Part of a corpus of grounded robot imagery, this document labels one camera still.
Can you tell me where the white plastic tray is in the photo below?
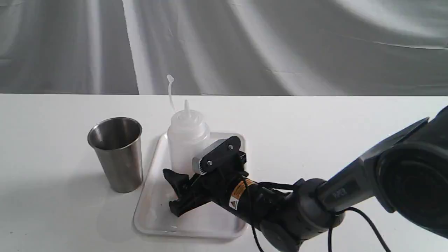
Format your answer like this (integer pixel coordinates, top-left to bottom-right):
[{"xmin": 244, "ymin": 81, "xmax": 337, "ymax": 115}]
[{"xmin": 133, "ymin": 133, "xmax": 247, "ymax": 239}]

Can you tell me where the stainless steel cup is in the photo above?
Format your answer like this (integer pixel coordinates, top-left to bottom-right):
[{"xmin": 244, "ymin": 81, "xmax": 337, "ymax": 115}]
[{"xmin": 87, "ymin": 117, "xmax": 143, "ymax": 194}]

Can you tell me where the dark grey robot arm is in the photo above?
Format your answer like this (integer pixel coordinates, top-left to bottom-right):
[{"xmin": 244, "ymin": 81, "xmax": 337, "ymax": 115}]
[{"xmin": 163, "ymin": 107, "xmax": 448, "ymax": 252}]

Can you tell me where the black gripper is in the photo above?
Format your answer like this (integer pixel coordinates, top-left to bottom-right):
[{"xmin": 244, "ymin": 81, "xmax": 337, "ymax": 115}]
[{"xmin": 163, "ymin": 136, "xmax": 259, "ymax": 217}]

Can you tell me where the black cable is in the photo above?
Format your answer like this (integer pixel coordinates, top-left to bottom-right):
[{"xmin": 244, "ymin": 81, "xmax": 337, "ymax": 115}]
[{"xmin": 241, "ymin": 171, "xmax": 392, "ymax": 252}]

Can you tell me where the grey fabric backdrop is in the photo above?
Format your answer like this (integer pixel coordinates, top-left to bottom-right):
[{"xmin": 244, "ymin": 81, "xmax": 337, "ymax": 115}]
[{"xmin": 0, "ymin": 0, "xmax": 448, "ymax": 96}]

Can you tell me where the plastic squeeze bottle with oil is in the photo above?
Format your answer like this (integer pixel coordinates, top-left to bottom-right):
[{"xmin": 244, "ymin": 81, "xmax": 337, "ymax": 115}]
[{"xmin": 167, "ymin": 74, "xmax": 211, "ymax": 175}]

